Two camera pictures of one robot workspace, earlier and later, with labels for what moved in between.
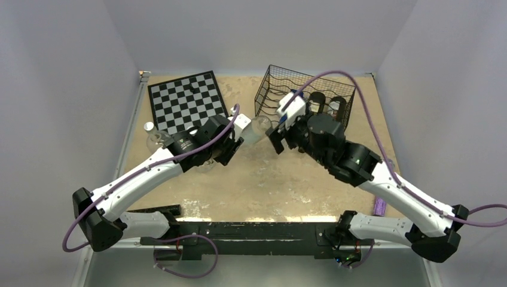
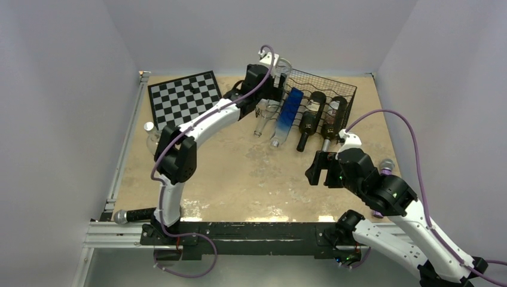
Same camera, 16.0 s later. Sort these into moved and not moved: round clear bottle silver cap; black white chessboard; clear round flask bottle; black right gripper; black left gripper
Moved: round clear bottle silver cap; black right gripper; black left gripper
Not moved: black white chessboard; clear round flask bottle
